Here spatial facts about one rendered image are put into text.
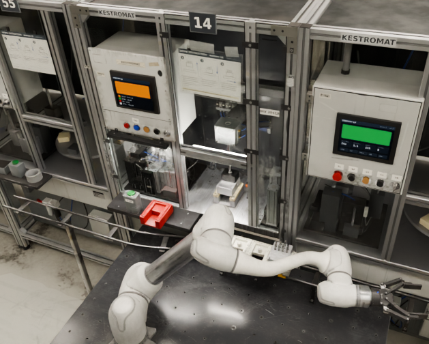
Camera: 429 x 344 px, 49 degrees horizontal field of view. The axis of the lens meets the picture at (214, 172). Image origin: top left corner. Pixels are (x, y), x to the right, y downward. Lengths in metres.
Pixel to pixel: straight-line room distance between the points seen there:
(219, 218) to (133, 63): 0.84
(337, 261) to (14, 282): 2.55
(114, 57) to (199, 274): 1.23
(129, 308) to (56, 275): 1.64
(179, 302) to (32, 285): 1.55
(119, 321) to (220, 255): 0.62
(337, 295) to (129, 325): 0.93
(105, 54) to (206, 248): 1.06
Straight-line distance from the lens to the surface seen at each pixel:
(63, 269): 3.84
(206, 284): 2.61
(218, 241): 1.91
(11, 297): 3.81
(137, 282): 2.34
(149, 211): 2.65
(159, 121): 2.39
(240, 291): 2.58
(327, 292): 2.05
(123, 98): 2.41
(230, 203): 2.67
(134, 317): 2.25
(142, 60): 2.27
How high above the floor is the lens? 2.70
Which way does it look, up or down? 37 degrees down
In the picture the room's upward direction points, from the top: 4 degrees counter-clockwise
